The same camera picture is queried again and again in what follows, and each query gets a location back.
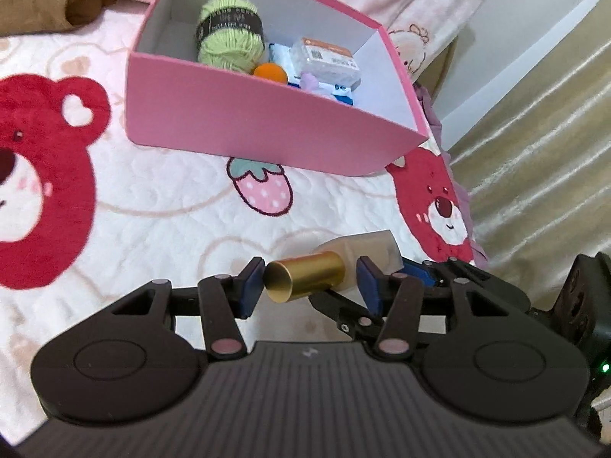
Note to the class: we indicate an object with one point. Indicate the clear plastic box orange label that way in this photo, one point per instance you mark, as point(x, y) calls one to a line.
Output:
point(324, 62)

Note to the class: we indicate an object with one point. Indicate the green yarn ball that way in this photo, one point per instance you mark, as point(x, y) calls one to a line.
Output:
point(224, 47)

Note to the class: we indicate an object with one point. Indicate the red bear print blanket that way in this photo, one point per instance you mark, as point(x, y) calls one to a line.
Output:
point(167, 210)

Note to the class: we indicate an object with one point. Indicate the beige curtain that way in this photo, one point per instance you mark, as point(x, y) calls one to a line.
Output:
point(534, 176)

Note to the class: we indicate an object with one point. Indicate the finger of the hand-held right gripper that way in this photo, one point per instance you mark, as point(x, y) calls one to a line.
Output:
point(420, 272)
point(343, 317)

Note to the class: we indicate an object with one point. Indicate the purple plush toy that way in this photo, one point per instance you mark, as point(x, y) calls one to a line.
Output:
point(309, 81)

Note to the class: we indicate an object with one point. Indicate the blue wet wipes pack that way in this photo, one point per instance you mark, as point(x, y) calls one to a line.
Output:
point(344, 95)

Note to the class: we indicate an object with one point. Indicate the pink cardboard box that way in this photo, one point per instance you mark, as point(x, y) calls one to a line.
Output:
point(238, 109)

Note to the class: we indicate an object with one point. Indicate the orange makeup sponge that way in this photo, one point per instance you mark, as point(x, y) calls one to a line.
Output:
point(269, 74)

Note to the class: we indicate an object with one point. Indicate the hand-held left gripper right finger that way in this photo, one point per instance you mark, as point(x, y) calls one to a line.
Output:
point(368, 286)

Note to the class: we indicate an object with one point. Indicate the foundation bottle with gold cap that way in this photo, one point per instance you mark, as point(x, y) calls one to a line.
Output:
point(305, 276)

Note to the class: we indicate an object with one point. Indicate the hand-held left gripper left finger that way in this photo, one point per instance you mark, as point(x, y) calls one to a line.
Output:
point(250, 291)

